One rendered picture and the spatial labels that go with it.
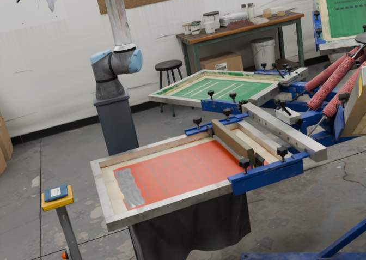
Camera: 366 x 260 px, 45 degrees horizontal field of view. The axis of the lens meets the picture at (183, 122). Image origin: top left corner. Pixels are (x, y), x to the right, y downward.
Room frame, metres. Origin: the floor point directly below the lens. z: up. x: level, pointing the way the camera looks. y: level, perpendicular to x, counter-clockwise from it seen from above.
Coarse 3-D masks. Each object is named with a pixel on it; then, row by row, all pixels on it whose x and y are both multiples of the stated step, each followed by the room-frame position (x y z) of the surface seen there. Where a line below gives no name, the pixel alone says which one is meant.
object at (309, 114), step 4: (304, 112) 1.88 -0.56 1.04; (308, 112) 1.87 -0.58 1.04; (312, 112) 1.86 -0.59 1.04; (316, 112) 1.85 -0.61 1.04; (304, 116) 1.84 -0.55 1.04; (308, 116) 1.83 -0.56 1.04; (312, 116) 1.83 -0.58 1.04; (316, 116) 1.83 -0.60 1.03; (304, 120) 1.82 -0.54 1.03; (308, 120) 1.82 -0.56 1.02; (312, 120) 1.83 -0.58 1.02; (316, 120) 1.83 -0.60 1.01; (288, 124) 1.80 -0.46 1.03; (292, 124) 1.81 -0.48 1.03; (296, 124) 1.81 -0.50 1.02; (308, 124) 1.82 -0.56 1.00; (312, 124) 1.83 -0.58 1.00; (296, 128) 1.81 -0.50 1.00
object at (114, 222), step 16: (240, 128) 2.02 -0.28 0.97; (160, 144) 1.95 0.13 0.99; (176, 144) 1.97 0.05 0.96; (272, 144) 1.72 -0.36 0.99; (96, 160) 1.91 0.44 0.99; (112, 160) 1.90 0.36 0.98; (128, 160) 1.91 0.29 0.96; (96, 176) 1.74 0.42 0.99; (192, 192) 1.44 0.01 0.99; (208, 192) 1.43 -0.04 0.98; (224, 192) 1.45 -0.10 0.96; (112, 208) 1.44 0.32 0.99; (144, 208) 1.39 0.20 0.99; (160, 208) 1.39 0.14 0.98; (176, 208) 1.40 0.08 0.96; (112, 224) 1.35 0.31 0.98; (128, 224) 1.36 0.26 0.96
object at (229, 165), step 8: (216, 160) 1.74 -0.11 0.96; (224, 160) 1.72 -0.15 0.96; (232, 160) 1.71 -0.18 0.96; (216, 168) 1.66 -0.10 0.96; (224, 168) 1.65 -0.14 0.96; (232, 168) 1.64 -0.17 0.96; (240, 168) 1.62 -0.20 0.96; (224, 176) 1.58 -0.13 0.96; (136, 184) 1.66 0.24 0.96; (200, 184) 1.55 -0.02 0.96; (208, 184) 1.54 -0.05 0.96; (168, 192) 1.54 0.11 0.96; (176, 192) 1.53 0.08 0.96; (184, 192) 1.51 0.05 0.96; (152, 200) 1.50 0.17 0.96; (160, 200) 1.49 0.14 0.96; (136, 208) 1.47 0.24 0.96
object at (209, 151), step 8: (200, 144) 1.94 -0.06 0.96; (208, 144) 1.92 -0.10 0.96; (216, 144) 1.90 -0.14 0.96; (176, 152) 1.90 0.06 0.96; (184, 152) 1.89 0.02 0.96; (200, 152) 1.85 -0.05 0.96; (208, 152) 1.84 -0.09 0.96; (216, 152) 1.82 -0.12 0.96; (224, 152) 1.80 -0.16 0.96; (152, 160) 1.86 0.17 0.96; (160, 160) 1.85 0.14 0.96; (208, 160) 1.75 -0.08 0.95; (120, 168) 1.84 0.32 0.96; (136, 176) 1.73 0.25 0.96
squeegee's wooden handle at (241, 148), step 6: (216, 120) 1.94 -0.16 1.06; (216, 126) 1.89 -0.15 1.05; (222, 126) 1.85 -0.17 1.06; (216, 132) 1.91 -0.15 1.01; (222, 132) 1.82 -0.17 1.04; (228, 132) 1.77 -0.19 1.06; (222, 138) 1.84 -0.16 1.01; (228, 138) 1.76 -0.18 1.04; (234, 138) 1.70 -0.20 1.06; (240, 138) 1.69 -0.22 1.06; (228, 144) 1.77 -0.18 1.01; (234, 144) 1.69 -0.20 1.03; (240, 144) 1.63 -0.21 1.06; (246, 144) 1.62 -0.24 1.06; (234, 150) 1.70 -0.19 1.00; (240, 150) 1.63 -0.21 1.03; (246, 150) 1.57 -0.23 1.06; (252, 150) 1.57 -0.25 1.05; (240, 156) 1.64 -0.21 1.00; (246, 156) 1.58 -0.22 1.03; (252, 156) 1.57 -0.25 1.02; (252, 162) 1.57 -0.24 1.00
